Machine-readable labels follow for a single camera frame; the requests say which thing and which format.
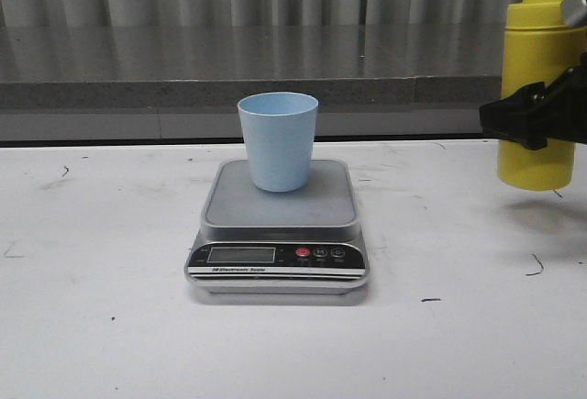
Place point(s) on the light blue plastic cup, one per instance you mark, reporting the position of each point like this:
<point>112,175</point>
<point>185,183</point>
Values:
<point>279,131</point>

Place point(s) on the gripper with silver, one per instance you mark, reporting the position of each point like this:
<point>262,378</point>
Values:
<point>536,112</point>

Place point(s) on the silver electronic kitchen scale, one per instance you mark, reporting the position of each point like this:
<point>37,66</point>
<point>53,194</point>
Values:
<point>307,241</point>

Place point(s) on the yellow squeeze bottle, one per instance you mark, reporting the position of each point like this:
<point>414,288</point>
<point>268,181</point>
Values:
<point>538,47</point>

